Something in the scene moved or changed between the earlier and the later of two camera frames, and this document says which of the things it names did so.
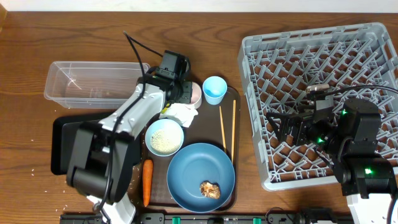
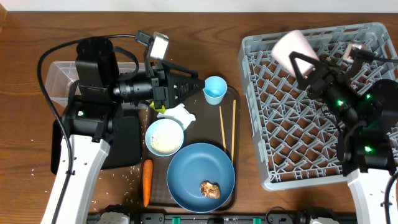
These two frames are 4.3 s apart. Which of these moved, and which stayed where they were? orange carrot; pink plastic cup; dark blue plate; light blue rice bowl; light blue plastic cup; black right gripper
Moved: pink plastic cup; black right gripper
Stayed: orange carrot; light blue plastic cup; light blue rice bowl; dark blue plate
